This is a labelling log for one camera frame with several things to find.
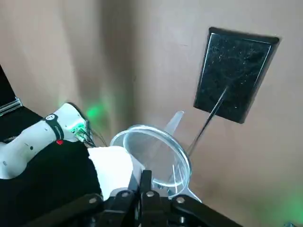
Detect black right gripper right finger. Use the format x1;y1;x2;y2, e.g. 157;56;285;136
140;169;242;227

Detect clear glass funnel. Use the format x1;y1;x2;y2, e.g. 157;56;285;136
109;110;192;197

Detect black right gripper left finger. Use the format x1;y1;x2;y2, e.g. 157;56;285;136
23;170;141;227

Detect black cable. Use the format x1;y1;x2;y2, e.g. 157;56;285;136
80;127;98;149

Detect aluminium frame rail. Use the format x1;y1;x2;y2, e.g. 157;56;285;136
0;96;23;117

